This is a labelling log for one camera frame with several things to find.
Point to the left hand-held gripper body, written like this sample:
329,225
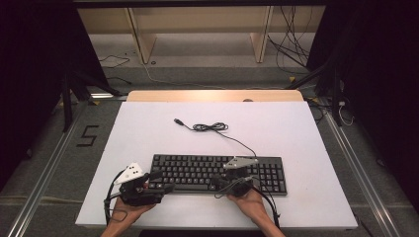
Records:
131,192

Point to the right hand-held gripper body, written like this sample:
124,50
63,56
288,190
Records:
240,187

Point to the black computer keyboard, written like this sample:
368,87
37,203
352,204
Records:
197,173

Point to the person's left hand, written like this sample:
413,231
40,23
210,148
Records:
126,214

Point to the person's right hand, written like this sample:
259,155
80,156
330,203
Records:
252,207

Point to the wooden table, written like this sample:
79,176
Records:
197,95

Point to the short aluminium bar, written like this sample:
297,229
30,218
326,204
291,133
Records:
107,96

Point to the black metal stand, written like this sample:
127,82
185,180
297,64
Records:
67,105
336,92

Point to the dark curtain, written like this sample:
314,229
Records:
378,82
33,82

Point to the light wooden desk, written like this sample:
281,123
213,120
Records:
197,19

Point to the aluminium floor rail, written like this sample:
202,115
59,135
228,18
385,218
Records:
359,174
42,184

